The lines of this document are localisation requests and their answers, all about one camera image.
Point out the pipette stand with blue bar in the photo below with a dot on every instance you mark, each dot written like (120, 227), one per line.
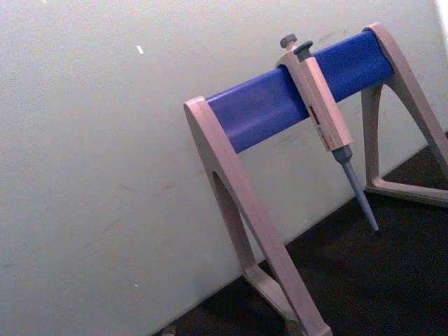
(255, 112)

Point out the pale grey pipette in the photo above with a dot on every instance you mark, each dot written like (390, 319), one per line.
(323, 105)

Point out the black table cloth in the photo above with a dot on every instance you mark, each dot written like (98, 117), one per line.
(367, 273)

